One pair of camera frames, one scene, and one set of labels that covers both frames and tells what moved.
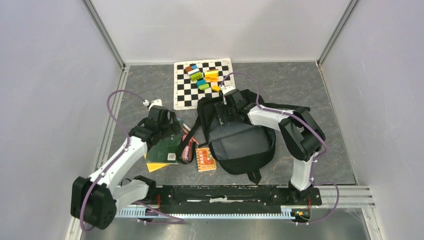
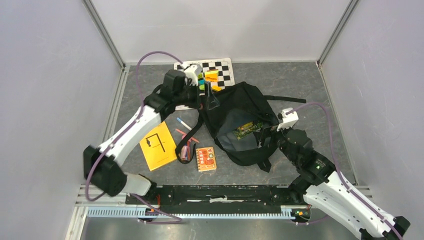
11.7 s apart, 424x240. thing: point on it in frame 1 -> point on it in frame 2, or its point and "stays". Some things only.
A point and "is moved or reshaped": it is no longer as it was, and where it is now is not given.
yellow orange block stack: x=211 y=75 stays
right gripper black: x=221 y=108 -> x=270 y=131
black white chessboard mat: x=195 y=80 stays
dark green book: x=167 y=150 -> x=247 y=128
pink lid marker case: x=185 y=152 stays
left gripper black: x=173 y=127 -> x=212 y=102
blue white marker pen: x=185 y=125 stays
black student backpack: x=238 y=146 is moved or reshaped
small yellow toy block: x=216 y=87 stays
